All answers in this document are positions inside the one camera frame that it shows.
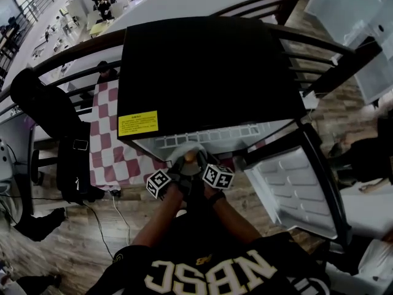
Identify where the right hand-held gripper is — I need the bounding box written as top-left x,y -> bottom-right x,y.
196,151 -> 236,191

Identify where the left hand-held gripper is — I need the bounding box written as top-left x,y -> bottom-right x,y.
146,157 -> 193,201

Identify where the white plate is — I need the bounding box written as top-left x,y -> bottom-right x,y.
168,141 -> 209,176

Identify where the black mini fridge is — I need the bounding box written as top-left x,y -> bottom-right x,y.
116,15 -> 352,245

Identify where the person's right forearm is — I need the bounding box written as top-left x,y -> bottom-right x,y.
213,200 -> 262,243

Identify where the person's left forearm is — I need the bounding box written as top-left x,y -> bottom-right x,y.
131,183 -> 185,248

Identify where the person's right hand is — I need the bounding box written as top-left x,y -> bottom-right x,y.
204,184 -> 222,199

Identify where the black wristband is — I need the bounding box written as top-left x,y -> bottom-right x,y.
210,191 -> 227,207

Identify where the red white checkered tablecloth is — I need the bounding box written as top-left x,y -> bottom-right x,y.
88,81 -> 243,187

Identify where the black backpack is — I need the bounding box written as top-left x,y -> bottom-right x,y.
56,135 -> 105,204

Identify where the black lettered jersey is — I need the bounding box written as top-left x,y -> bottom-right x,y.
88,179 -> 332,295

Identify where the black mesh office chair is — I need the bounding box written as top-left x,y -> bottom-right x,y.
9,68 -> 90,141

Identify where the black curved railing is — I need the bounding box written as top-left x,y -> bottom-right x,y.
0,0 -> 381,116

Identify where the grey desk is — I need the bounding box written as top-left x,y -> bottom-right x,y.
0,112 -> 35,214

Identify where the white table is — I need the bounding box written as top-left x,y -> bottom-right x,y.
339,179 -> 393,239

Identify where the white cable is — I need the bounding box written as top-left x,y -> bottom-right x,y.
111,195 -> 132,246

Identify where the black cable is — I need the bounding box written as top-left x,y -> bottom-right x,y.
82,202 -> 115,260

